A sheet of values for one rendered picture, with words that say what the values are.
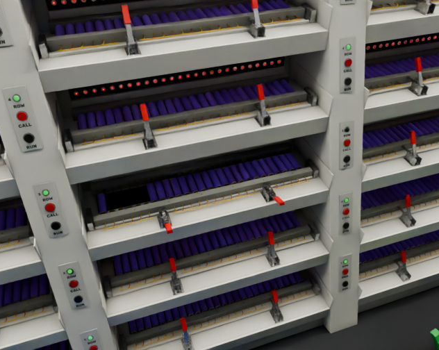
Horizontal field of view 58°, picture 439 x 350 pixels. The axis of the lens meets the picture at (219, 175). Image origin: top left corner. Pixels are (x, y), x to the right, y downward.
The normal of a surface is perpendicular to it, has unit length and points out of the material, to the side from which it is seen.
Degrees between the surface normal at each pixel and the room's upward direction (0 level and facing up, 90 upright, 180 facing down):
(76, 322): 90
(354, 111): 90
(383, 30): 111
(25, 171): 90
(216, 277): 21
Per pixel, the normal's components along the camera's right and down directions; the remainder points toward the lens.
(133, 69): 0.32, 0.63
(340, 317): 0.29, 0.33
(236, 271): 0.00, -0.74
